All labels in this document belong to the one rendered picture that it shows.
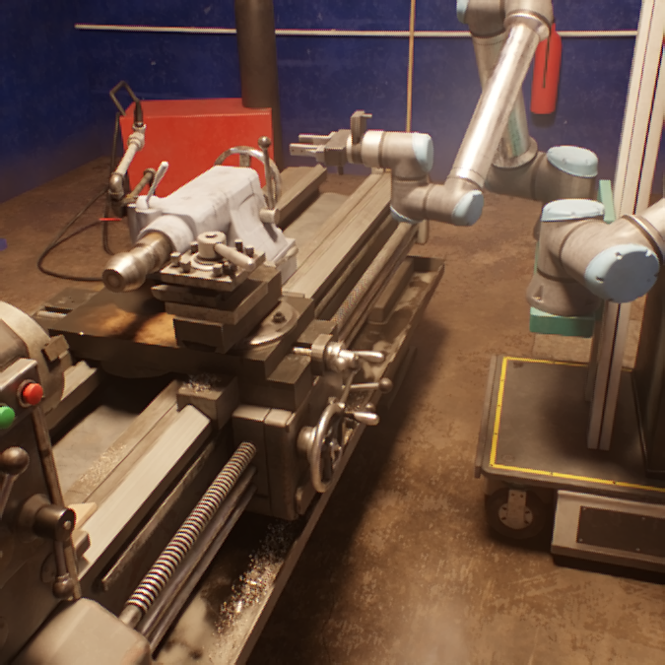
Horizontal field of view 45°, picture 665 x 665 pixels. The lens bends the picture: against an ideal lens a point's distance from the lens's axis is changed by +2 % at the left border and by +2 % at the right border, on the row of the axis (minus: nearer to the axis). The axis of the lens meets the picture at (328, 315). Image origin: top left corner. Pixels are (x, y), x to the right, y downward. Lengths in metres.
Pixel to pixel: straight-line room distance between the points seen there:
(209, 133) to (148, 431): 3.14
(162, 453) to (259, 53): 3.32
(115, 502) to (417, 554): 1.28
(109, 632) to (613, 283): 1.28
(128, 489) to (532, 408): 1.52
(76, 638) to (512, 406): 1.72
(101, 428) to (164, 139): 2.97
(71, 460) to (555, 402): 1.57
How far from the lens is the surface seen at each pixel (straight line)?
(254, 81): 4.70
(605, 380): 2.42
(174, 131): 4.71
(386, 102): 5.87
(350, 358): 1.82
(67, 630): 1.36
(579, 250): 1.98
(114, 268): 1.78
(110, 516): 1.52
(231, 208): 2.09
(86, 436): 1.95
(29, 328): 1.45
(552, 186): 2.54
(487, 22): 2.26
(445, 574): 2.54
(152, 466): 1.61
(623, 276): 1.94
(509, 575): 2.56
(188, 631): 1.89
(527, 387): 2.80
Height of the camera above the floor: 1.80
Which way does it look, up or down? 27 degrees down
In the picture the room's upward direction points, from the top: 2 degrees counter-clockwise
